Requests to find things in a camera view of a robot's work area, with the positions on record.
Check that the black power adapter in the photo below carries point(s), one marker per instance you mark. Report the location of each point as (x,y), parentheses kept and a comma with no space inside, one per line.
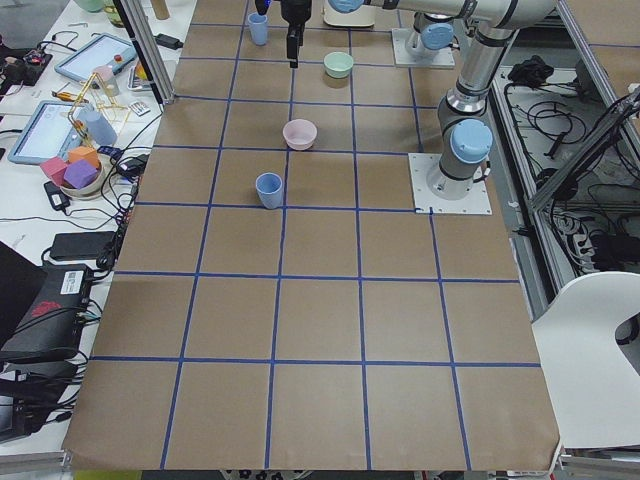
(80,245)

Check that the cardboard tube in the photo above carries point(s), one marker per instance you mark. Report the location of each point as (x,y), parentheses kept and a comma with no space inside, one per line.
(160,9)

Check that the blue cup on rack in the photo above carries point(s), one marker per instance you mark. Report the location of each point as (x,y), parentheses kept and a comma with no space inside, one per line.
(99,128)

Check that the pink cup on side table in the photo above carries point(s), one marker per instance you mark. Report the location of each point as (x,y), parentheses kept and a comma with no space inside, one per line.
(104,78)

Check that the black computer box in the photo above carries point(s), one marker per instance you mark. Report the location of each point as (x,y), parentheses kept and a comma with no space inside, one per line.
(41,313)

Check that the small black power brick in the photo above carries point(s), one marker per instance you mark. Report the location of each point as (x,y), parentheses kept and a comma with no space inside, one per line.
(168,41)

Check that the lower teach pendant tablet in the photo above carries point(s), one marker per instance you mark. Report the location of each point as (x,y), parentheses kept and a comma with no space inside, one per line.
(48,134)

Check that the aluminium frame post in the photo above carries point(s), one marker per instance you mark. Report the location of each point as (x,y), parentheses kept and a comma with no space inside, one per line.
(140,33)

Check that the white chair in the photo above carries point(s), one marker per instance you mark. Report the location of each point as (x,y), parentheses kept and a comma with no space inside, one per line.
(593,387)

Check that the gold wire rack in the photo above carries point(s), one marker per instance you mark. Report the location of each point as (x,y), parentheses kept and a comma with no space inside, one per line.
(92,98)

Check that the green bowl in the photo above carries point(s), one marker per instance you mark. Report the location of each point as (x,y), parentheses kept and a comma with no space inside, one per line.
(338,64)

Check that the blue cup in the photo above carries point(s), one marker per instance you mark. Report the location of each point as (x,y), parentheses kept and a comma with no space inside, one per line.
(270,190)
(258,26)
(99,128)

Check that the bowl of foam blocks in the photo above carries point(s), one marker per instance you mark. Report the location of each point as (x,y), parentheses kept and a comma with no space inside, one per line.
(80,176)

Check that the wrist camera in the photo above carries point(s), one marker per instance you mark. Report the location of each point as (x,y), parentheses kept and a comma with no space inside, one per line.
(262,6)

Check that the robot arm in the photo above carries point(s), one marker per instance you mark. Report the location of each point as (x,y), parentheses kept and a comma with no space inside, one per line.
(466,139)
(427,43)

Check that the teach pendant tablet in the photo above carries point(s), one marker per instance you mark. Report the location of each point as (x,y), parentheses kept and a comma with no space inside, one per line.
(103,50)
(48,134)

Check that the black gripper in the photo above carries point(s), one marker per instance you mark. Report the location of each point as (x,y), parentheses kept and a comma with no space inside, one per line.
(295,10)

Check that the pink bowl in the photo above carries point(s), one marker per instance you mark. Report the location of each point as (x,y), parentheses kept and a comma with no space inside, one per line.
(299,134)

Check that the upper teach pendant tablet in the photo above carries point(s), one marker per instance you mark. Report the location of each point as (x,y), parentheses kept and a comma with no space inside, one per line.
(103,50)

